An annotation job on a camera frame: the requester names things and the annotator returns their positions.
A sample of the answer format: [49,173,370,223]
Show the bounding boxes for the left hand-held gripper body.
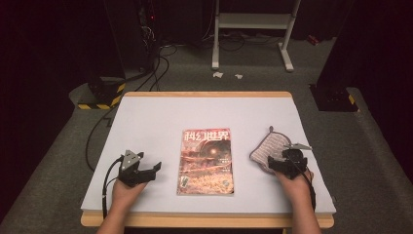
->
[117,149,157,188]

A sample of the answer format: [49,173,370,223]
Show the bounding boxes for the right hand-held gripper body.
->
[268,142,314,180]

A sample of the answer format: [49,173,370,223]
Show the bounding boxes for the striped purple white cloth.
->
[248,125,293,176]

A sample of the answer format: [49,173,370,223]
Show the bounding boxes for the magazine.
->
[175,127,235,196]

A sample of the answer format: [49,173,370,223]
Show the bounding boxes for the person's left hand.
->
[111,178,149,214]

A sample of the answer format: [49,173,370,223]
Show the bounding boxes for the person's right hand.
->
[273,169,316,214]

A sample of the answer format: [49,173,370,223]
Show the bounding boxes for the black stand base striped edge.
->
[309,83,360,113]
[76,76,127,111]

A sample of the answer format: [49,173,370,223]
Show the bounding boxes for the wooden table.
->
[80,91,336,229]

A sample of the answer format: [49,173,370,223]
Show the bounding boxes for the dark equipment rack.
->
[137,0,164,71]

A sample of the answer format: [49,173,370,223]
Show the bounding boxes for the white metal stand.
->
[210,0,302,73]

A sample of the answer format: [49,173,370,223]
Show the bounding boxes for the right hand-held gripper cable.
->
[290,157,318,213]

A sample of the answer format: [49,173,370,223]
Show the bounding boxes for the hand-held gripper cable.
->
[101,155,125,220]
[290,157,318,213]

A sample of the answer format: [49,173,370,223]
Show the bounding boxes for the left hand-held gripper cable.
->
[101,155,125,220]

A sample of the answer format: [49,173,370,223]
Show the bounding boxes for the thin black floor cable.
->
[85,104,115,173]

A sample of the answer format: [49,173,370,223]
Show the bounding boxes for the black floor cable bundle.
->
[124,43,178,93]

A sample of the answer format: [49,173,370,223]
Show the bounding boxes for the cables under white stand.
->
[200,30,284,53]

